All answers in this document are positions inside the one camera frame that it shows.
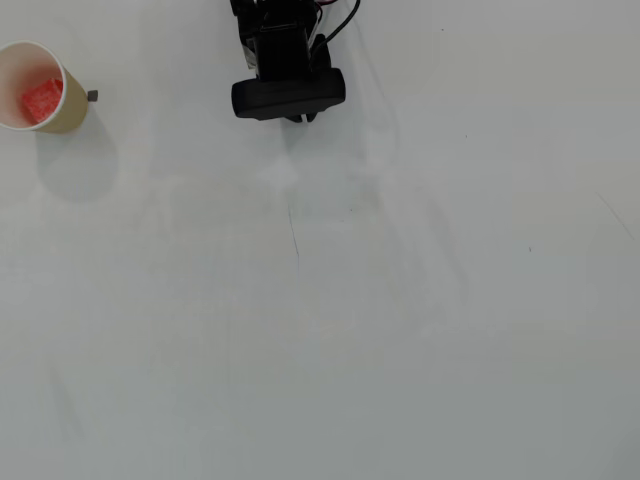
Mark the small grey block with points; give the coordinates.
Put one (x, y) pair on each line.
(93, 95)

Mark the black bar webcam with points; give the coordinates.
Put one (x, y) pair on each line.
(287, 95)

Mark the red foam cube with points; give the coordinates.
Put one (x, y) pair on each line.
(44, 100)

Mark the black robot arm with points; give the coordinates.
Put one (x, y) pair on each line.
(275, 12)

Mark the beige paper cup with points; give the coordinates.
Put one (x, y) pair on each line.
(70, 107)

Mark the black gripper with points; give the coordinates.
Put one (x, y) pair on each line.
(302, 118)

